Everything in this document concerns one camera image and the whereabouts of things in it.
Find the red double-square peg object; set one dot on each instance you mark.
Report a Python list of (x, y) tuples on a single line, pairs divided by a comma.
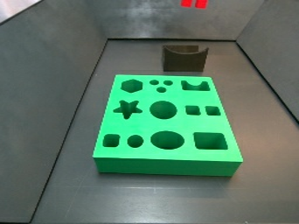
[(199, 4)]

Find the green foam shape board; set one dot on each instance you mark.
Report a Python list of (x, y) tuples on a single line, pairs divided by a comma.
[(164, 127)]

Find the black curved object stand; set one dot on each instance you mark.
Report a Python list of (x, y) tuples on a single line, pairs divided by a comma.
[(184, 58)]

